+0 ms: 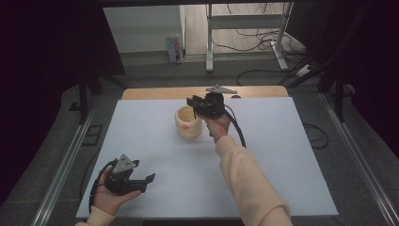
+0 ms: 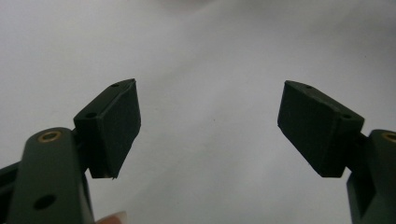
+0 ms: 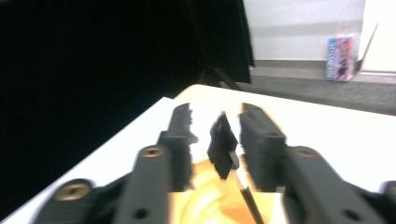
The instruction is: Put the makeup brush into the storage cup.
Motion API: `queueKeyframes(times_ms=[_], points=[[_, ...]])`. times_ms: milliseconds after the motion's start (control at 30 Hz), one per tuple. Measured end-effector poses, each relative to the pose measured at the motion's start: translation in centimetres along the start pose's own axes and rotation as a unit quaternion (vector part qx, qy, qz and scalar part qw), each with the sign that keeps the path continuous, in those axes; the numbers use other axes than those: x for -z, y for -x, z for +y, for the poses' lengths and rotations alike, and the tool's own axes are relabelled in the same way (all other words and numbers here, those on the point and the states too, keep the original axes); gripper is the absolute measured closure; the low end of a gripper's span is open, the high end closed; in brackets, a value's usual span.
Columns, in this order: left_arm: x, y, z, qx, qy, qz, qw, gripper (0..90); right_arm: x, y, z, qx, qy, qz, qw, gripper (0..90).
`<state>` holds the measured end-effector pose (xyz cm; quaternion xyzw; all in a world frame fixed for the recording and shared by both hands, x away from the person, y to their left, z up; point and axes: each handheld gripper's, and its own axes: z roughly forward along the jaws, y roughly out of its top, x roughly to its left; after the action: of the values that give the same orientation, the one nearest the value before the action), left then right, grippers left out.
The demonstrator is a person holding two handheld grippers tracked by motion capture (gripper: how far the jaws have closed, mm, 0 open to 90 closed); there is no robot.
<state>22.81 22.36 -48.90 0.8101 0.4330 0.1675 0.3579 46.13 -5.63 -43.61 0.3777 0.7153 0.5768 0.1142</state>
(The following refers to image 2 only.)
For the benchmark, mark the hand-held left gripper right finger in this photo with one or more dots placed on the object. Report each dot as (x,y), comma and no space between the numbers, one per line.
(317,130)

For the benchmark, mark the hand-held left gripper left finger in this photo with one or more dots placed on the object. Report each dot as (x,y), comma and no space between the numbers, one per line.
(110,130)

